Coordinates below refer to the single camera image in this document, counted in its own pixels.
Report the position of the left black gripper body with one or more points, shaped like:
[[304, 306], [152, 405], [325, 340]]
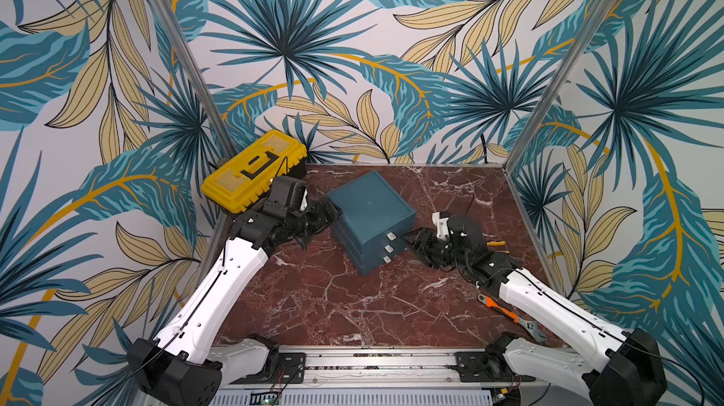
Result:
[[299, 222]]

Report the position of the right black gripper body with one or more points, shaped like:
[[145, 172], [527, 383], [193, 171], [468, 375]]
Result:
[[429, 245]]

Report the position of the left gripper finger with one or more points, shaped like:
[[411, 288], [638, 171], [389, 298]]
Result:
[[324, 209], [306, 231]]

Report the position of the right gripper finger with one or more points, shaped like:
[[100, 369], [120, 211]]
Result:
[[420, 233], [420, 246]]

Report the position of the teal drawer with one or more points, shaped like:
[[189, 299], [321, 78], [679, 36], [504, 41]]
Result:
[[347, 242], [362, 239], [368, 261]]

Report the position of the teal top drawer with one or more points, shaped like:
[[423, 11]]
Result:
[[362, 239]]

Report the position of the teal three-drawer cabinet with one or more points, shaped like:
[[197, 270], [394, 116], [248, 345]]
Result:
[[371, 199]]

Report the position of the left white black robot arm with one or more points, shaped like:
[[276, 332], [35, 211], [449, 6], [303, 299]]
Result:
[[209, 298]]

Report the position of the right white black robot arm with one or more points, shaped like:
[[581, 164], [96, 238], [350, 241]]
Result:
[[565, 315]]

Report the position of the teal bottom drawer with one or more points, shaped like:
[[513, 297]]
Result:
[[368, 261]]

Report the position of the yellow black toolbox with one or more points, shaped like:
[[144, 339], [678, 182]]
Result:
[[242, 181]]

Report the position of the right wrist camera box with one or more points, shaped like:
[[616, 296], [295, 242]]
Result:
[[440, 220]]

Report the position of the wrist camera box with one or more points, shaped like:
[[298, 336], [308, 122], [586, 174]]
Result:
[[287, 195], [440, 220]]

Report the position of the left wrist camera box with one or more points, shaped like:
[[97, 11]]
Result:
[[287, 195]]

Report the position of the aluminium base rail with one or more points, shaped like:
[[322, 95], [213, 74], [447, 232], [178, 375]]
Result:
[[377, 369]]

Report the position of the left aluminium corner post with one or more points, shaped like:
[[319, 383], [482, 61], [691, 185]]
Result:
[[180, 45]]

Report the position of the aluminium corner post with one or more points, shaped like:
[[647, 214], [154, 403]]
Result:
[[579, 44], [180, 45]]

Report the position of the right aluminium corner post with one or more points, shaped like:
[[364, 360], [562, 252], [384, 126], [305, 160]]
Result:
[[579, 44]]

